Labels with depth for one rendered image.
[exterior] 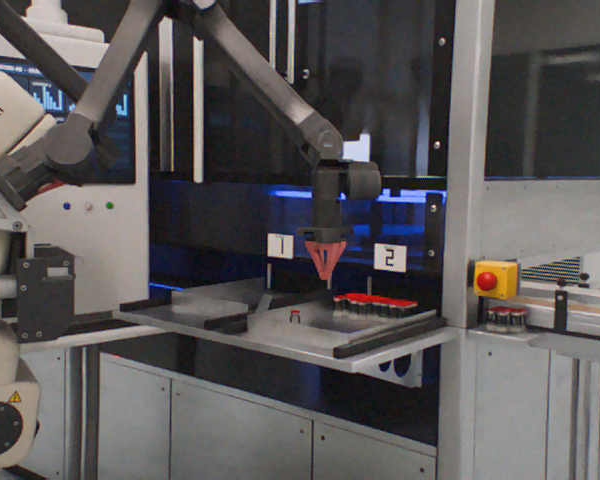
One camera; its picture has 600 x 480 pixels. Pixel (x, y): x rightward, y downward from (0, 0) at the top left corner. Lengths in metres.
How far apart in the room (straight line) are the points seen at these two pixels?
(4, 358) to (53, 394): 1.33
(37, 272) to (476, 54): 0.98
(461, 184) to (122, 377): 1.35
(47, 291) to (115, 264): 0.68
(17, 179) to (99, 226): 0.81
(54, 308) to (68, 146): 0.34
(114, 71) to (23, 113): 0.19
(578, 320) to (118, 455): 1.55
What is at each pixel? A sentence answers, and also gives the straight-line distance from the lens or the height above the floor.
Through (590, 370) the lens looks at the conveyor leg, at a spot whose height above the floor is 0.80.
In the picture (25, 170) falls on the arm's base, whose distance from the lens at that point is 1.34.
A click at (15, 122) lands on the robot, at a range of 1.49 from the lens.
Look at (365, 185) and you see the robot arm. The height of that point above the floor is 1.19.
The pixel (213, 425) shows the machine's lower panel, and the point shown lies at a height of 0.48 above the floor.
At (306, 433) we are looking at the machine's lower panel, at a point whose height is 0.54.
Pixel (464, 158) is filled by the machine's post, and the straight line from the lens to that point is 1.63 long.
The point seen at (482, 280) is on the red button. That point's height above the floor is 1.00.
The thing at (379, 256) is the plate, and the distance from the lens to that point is 1.74.
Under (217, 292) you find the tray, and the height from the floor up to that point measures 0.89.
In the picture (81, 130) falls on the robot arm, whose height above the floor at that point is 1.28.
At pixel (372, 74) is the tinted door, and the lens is 1.78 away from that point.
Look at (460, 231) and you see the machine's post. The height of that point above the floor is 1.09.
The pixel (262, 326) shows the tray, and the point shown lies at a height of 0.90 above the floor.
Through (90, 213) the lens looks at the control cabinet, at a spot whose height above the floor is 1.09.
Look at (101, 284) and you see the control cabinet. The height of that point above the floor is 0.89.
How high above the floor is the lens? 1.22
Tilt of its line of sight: 6 degrees down
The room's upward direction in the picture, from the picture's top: 1 degrees clockwise
